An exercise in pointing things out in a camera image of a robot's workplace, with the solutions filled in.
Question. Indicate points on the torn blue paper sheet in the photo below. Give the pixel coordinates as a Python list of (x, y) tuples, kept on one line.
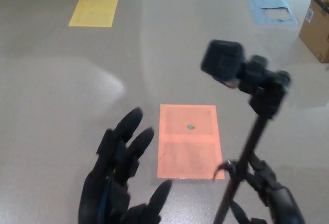
[(259, 1)]

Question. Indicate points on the orange paper sheet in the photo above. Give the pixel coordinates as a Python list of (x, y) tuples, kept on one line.
[(190, 157)]

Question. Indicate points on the yellow paper sheet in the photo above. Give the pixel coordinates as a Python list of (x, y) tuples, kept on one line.
[(93, 10)]

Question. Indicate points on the brown cardboard box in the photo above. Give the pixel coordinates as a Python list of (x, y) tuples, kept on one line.
[(316, 36)]

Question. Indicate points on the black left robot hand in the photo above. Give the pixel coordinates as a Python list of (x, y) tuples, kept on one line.
[(110, 183)]

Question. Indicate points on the black telescopic phone stand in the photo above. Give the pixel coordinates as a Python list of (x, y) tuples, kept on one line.
[(254, 136)]

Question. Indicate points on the small grey round sticker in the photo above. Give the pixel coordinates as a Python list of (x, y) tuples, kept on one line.
[(190, 126)]

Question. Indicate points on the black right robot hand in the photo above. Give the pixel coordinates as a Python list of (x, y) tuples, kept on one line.
[(282, 203)]

